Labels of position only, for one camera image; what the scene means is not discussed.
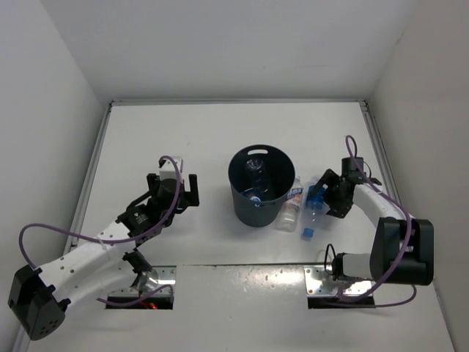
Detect blue cap clear bottle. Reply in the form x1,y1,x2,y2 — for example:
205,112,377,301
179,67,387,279
301,176,325,241

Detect metal mounting plate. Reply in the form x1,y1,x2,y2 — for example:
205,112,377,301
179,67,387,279
108,266,177,300
303,265,374,298

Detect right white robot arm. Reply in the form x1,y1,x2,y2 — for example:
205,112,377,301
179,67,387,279
306,157,434,286

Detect aluminium frame rail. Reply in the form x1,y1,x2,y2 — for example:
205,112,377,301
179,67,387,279
11,101,113,352
358,99,457,351

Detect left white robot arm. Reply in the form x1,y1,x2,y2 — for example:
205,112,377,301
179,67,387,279
8,174,199,341

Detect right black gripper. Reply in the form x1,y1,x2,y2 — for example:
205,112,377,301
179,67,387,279
309,170,351,219

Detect clear bottle white cap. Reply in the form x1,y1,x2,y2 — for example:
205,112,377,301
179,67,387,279
245,157,275,199

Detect left aluminium frame rail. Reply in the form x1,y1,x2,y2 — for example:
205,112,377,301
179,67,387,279
11,101,113,352

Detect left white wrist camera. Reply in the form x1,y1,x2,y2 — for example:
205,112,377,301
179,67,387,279
159,156,183,180

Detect blue label Pocari bottle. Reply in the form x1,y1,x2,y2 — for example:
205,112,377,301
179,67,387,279
242,187,275,208

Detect dark grey plastic bin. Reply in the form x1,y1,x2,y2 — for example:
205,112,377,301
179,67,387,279
228,144,295,227

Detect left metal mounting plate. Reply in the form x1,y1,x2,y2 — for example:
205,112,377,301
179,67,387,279
108,266,177,300

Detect orange label clear bottle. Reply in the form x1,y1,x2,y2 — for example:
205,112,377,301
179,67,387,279
276,176,304,232

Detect right aluminium frame rail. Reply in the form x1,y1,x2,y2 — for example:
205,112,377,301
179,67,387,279
358,99,457,351

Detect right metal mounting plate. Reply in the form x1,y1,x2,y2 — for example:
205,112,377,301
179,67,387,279
303,265,374,298

